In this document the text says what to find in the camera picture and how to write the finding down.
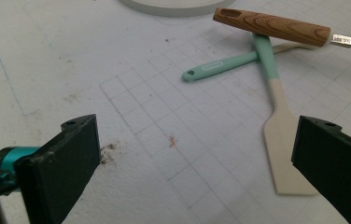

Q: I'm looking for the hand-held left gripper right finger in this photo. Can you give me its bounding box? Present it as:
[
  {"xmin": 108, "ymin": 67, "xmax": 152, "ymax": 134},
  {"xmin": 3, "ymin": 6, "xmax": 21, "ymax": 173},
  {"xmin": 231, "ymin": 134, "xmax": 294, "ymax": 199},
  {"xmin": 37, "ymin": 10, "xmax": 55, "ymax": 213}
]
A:
[{"xmin": 290, "ymin": 115, "xmax": 351, "ymax": 224}]

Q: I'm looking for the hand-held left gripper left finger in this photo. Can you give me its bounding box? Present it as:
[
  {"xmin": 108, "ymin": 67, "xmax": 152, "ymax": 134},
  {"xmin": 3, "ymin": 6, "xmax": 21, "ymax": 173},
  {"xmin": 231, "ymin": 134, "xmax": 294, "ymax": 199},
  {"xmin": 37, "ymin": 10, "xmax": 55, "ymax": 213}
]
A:
[{"xmin": 14, "ymin": 114, "xmax": 102, "ymax": 224}]

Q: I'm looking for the green handle beige spatula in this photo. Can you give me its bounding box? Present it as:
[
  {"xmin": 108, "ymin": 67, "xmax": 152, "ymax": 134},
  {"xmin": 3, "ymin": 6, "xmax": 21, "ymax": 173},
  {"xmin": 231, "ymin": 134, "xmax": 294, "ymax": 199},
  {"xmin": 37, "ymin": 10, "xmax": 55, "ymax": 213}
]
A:
[{"xmin": 252, "ymin": 33, "xmax": 318, "ymax": 196}]

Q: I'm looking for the wooden handle wire whisk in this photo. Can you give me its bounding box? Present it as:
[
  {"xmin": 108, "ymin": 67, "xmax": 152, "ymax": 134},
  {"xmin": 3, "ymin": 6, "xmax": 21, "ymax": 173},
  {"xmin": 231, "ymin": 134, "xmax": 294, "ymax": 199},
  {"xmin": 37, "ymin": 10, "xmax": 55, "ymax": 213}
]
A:
[{"xmin": 213, "ymin": 7, "xmax": 351, "ymax": 54}]

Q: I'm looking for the green handle beige brush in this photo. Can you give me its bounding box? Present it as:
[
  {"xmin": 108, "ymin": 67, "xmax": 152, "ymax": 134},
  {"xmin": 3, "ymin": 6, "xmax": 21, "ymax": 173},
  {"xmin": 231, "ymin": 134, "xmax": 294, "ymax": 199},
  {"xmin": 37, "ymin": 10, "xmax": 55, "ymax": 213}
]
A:
[{"xmin": 181, "ymin": 41, "xmax": 317, "ymax": 83}]

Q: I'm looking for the white utensil stand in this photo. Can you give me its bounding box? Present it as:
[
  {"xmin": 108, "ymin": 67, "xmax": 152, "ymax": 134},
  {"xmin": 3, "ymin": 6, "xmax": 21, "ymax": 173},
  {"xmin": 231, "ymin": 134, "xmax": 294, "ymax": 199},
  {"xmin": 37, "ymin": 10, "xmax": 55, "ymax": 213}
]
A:
[{"xmin": 119, "ymin": 0, "xmax": 237, "ymax": 18}]

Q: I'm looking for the white grid mat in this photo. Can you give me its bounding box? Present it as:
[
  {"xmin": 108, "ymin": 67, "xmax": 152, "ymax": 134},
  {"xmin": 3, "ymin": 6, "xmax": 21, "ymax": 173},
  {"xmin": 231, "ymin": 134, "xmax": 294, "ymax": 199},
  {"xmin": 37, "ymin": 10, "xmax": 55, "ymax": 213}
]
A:
[{"xmin": 0, "ymin": 0, "xmax": 351, "ymax": 224}]

